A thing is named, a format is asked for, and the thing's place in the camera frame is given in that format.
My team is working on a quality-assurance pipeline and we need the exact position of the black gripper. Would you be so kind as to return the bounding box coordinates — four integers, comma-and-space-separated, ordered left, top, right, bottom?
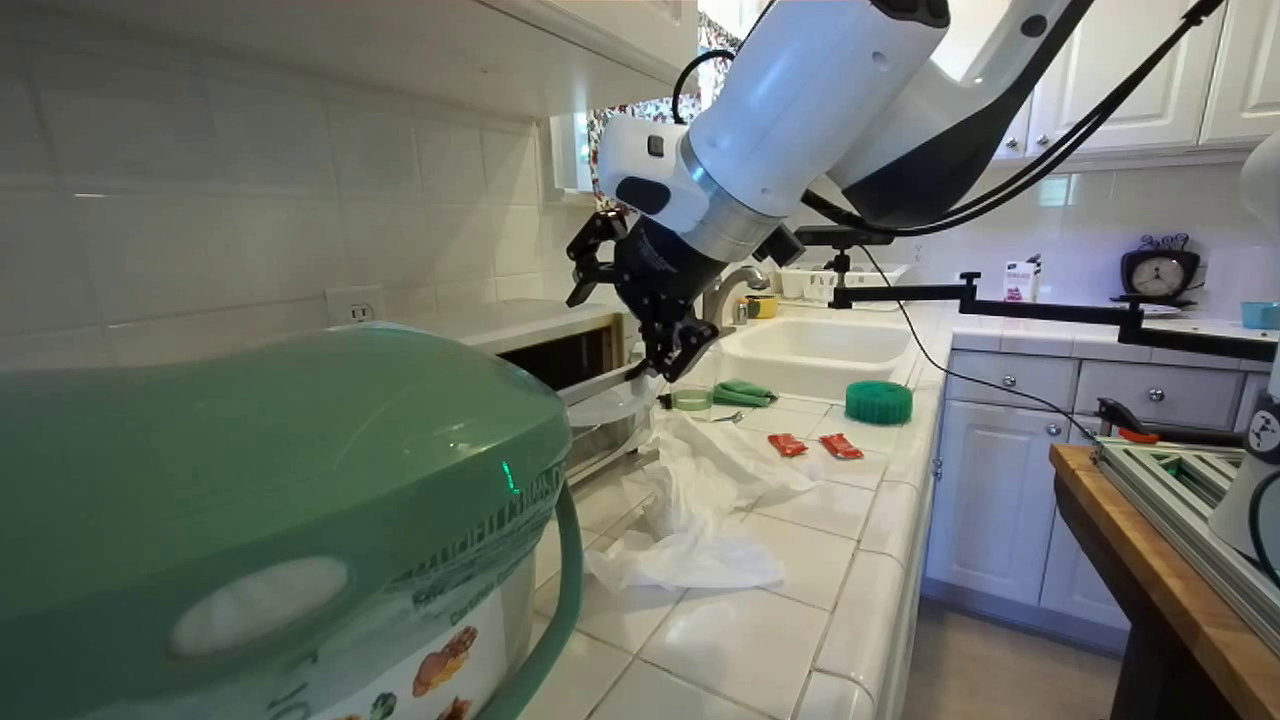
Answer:
564, 200, 731, 388

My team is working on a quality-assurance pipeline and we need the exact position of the white toaster oven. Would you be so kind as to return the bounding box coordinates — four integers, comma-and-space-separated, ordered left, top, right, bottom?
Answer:
381, 295, 666, 494

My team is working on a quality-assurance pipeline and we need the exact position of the white lower cabinet door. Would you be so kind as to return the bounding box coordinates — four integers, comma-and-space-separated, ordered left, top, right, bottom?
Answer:
1036, 420, 1135, 633
920, 395, 1078, 611

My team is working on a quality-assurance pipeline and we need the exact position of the silver faucet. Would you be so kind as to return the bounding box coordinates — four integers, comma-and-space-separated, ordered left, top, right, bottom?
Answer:
700, 258, 780, 346

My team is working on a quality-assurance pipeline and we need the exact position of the white kitchen sink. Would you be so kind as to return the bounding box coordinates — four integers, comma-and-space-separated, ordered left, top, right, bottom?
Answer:
716, 313, 927, 400

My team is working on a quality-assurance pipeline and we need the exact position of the translucent white plastic bag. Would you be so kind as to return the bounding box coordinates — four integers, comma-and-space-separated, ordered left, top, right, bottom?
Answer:
603, 408, 859, 564

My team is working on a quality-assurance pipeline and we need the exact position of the green round container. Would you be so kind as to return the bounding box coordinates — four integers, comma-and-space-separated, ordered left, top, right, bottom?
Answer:
842, 378, 920, 432

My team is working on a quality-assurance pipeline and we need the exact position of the small white bottle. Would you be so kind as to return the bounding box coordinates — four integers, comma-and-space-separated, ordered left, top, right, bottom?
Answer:
1001, 251, 1043, 310

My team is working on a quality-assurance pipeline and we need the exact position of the white cabinet drawer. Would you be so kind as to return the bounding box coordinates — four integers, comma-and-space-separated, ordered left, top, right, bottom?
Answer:
1073, 356, 1251, 437
945, 350, 1083, 416

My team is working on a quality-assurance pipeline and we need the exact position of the green plastic container lid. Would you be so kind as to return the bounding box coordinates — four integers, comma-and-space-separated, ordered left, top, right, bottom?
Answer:
0, 321, 592, 720

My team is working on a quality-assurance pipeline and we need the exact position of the black alarm clock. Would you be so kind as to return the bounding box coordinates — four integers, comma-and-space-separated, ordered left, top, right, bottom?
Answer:
1117, 233, 1208, 310

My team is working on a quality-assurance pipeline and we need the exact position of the black orange clamp tool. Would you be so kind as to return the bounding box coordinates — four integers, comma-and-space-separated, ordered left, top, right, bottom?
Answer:
1096, 395, 1251, 453

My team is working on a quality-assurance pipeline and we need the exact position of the wooden table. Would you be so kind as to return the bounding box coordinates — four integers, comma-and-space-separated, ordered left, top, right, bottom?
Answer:
1048, 442, 1280, 720

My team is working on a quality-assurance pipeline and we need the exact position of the black mounted camera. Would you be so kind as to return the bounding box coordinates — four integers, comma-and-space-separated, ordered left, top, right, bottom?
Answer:
792, 219, 899, 251

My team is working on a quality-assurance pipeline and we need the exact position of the white wall outlet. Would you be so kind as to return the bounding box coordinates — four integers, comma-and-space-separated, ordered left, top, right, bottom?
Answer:
324, 283, 388, 330

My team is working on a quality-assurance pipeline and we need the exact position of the thin black camera cable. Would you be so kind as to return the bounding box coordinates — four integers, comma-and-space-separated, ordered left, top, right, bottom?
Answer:
852, 246, 1114, 450

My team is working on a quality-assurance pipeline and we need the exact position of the white wall cabinet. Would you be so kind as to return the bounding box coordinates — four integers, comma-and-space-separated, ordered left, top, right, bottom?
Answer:
0, 0, 705, 130

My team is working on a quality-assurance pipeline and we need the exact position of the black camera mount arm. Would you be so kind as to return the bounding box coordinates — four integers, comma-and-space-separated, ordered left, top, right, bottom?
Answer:
825, 246, 1280, 370

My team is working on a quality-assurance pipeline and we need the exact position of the aluminium rail frame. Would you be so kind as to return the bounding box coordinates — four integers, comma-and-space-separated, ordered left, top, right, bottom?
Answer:
1088, 432, 1280, 653

